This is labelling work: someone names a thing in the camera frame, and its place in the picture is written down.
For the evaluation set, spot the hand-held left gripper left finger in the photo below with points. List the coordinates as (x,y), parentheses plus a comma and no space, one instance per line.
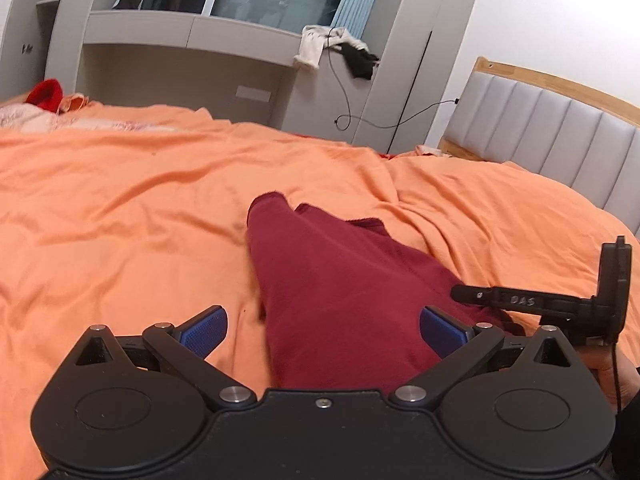
(206,332)

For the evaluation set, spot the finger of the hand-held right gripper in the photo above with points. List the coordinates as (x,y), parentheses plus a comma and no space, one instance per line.
(515,301)

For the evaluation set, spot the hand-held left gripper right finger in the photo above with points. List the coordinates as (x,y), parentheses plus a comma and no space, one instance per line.
(442,335)

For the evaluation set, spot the maroon sweater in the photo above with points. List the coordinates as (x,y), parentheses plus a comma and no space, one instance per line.
(340,290)

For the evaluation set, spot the person's right hand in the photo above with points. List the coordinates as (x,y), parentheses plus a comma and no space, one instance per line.
(620,375)

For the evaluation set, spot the orange blanket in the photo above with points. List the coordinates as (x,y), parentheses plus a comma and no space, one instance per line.
(125,200)

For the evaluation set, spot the grey padded headboard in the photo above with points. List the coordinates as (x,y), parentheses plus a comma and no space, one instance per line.
(540,130)

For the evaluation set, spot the small orange cloth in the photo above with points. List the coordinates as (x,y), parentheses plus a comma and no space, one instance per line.
(75,104)

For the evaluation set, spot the grey built-in cabinet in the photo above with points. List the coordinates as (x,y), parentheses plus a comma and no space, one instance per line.
(180,70)

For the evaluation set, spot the peach patterned bedsheet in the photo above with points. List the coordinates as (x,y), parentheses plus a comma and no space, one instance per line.
(45,120)

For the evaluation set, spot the black garment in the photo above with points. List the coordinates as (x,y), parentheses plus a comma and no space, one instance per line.
(359,62)

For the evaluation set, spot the red cloth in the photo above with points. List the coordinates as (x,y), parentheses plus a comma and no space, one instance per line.
(46,94)

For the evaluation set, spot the white garment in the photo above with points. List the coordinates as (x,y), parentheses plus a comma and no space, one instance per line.
(312,45)

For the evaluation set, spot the dark cloth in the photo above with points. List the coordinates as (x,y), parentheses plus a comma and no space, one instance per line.
(129,1)

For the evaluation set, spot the white wall plate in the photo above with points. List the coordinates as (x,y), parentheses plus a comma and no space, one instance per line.
(253,94)

